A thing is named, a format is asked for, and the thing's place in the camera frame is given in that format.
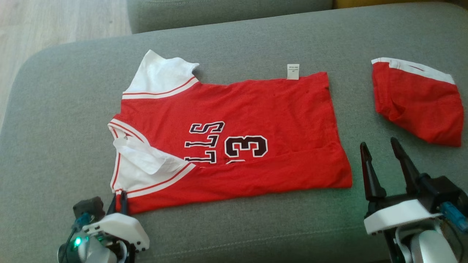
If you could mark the red jersey with white sleeves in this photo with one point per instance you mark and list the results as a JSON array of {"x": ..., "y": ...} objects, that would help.
[{"x": 256, "y": 106}]

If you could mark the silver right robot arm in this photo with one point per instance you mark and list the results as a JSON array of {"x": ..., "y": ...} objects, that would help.
[{"x": 427, "y": 244}]

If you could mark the grey sofa seat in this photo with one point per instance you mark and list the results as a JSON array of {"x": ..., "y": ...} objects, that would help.
[{"x": 237, "y": 233}]

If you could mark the red shorts with white stripes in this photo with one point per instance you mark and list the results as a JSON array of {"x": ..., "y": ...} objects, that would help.
[{"x": 420, "y": 106}]

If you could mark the blue left camera connector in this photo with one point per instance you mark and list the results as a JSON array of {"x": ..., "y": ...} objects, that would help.
[{"x": 82, "y": 221}]

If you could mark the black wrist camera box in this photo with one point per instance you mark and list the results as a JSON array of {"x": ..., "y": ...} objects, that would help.
[
  {"x": 444, "y": 191},
  {"x": 87, "y": 206}
]

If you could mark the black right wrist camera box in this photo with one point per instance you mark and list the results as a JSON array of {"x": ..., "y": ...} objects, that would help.
[{"x": 444, "y": 191}]

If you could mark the grey sofa back cushion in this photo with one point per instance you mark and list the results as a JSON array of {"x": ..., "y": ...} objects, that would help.
[{"x": 226, "y": 14}]

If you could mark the blue camera connector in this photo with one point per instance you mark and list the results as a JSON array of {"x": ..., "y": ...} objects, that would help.
[
  {"x": 455, "y": 217},
  {"x": 82, "y": 221}
]

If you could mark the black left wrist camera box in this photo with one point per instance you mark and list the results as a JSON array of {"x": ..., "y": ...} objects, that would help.
[{"x": 87, "y": 206}]

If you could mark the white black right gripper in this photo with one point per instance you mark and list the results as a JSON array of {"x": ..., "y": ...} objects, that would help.
[{"x": 398, "y": 213}]

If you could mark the blue right camera connector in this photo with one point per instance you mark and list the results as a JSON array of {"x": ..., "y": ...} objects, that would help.
[{"x": 455, "y": 217}]

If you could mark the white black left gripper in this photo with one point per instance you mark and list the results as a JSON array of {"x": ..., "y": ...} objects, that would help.
[{"x": 120, "y": 228}]

